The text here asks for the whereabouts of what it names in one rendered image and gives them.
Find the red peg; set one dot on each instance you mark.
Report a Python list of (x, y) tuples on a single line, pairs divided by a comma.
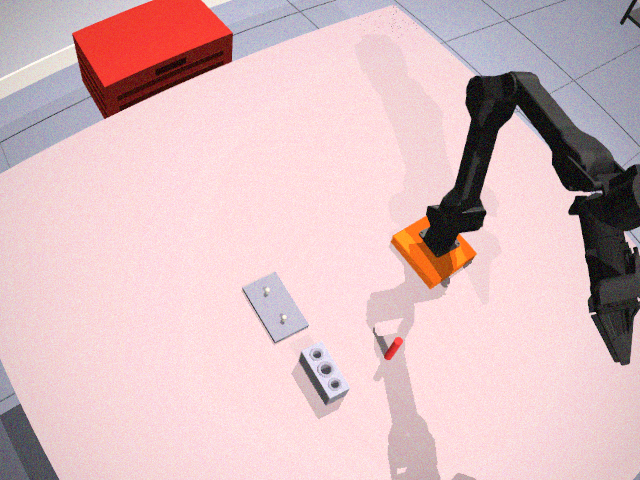
[(393, 348)]

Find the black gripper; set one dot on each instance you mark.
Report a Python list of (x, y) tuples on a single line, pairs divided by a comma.
[(614, 292)]

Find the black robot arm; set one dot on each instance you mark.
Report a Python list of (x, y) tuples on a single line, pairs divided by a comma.
[(582, 163)]

